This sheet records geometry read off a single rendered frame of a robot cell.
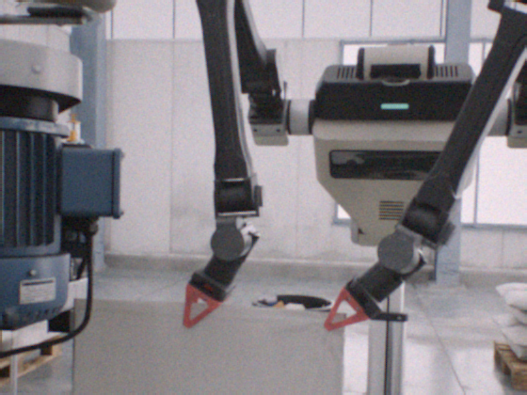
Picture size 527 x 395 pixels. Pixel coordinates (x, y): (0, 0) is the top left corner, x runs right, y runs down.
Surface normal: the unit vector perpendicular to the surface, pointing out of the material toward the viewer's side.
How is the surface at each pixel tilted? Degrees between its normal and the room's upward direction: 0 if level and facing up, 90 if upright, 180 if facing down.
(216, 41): 102
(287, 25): 90
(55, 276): 91
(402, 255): 78
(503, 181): 90
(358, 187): 130
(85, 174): 90
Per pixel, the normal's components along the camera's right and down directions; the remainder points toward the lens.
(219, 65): -0.13, 0.25
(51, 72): 0.82, 0.07
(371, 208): -0.17, 0.68
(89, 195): 0.26, 0.06
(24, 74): 0.58, 0.07
